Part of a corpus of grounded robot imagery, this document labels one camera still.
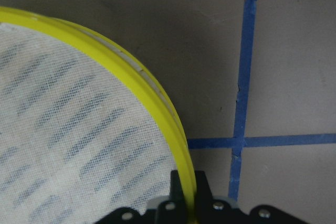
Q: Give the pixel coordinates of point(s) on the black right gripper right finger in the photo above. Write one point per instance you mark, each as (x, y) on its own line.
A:
(221, 209)

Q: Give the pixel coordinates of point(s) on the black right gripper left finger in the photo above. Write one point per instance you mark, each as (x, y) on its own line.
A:
(164, 209)

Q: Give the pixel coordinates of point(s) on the yellow steamer layer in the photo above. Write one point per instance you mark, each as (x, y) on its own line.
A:
(147, 98)

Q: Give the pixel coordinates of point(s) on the white steamer cloth liner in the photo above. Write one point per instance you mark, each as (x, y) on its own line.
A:
(65, 129)

